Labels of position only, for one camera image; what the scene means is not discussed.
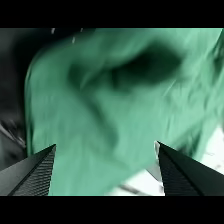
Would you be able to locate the green shirt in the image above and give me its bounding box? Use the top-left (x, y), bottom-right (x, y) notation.
top-left (24, 27), bottom-right (224, 197)

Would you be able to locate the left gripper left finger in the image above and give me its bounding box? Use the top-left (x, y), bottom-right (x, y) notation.
top-left (0, 143), bottom-right (57, 197)

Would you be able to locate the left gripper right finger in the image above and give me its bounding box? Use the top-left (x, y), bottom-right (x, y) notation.
top-left (156, 140), bottom-right (224, 197)

